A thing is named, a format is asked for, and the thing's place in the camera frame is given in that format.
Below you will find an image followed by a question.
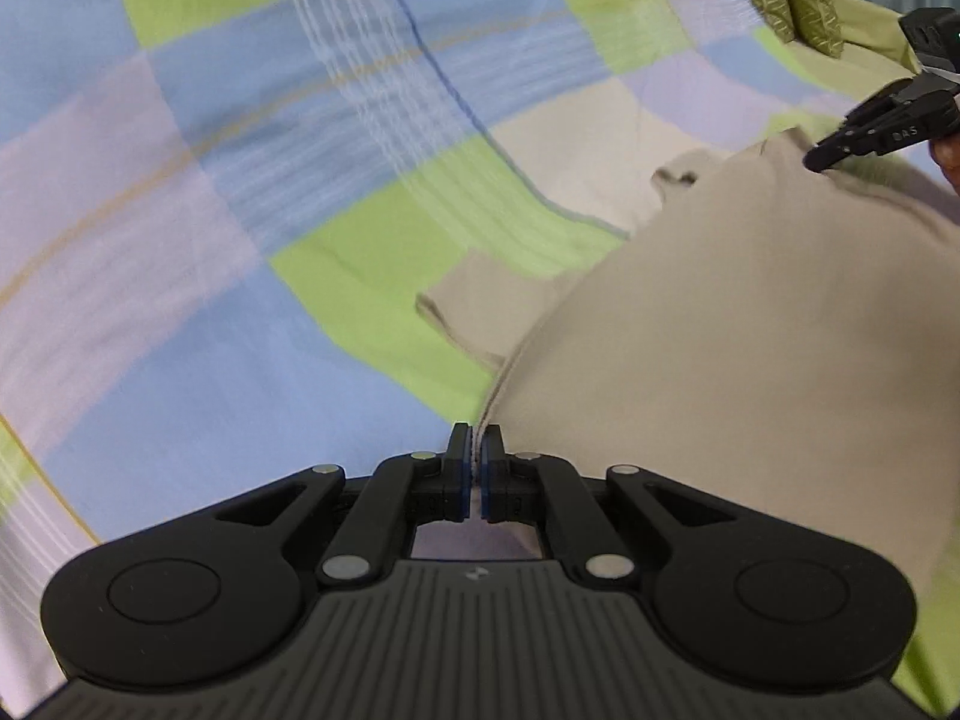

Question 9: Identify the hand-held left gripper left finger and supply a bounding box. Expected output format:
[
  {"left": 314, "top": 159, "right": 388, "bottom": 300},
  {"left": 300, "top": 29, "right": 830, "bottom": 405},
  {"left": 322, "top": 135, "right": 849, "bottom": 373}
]
[{"left": 216, "top": 424, "right": 475, "bottom": 590}]

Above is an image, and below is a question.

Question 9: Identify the beige shirt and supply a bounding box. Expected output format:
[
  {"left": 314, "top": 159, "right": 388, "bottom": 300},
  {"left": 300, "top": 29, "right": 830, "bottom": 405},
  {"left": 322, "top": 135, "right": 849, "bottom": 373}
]
[{"left": 416, "top": 126, "right": 960, "bottom": 601}]

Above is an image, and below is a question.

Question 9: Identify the person's right hand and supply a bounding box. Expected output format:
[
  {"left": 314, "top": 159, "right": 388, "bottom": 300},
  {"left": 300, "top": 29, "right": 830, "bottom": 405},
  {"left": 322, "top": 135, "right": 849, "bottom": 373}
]
[{"left": 930, "top": 135, "right": 960, "bottom": 198}]

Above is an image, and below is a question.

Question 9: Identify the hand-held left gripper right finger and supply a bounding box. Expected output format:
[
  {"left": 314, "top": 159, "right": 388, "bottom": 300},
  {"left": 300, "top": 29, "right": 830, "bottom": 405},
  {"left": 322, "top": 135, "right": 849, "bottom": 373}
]
[{"left": 480, "top": 424, "right": 740, "bottom": 589}]

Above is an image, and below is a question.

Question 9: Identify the plaid bed sheet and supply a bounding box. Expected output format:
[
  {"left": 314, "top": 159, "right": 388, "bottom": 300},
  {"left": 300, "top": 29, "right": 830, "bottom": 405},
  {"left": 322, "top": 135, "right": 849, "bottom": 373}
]
[{"left": 0, "top": 0, "right": 960, "bottom": 720}]

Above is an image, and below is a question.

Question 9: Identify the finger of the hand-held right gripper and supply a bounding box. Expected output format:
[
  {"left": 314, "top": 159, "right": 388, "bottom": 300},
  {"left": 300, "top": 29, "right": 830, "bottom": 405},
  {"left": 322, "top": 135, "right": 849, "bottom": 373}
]
[
  {"left": 846, "top": 76, "right": 960, "bottom": 128},
  {"left": 802, "top": 99, "right": 960, "bottom": 173}
]

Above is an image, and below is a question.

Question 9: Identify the green sofa cover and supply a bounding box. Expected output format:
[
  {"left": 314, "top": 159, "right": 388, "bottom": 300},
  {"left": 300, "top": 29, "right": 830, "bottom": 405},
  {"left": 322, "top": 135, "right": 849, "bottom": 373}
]
[{"left": 701, "top": 0, "right": 960, "bottom": 102}]

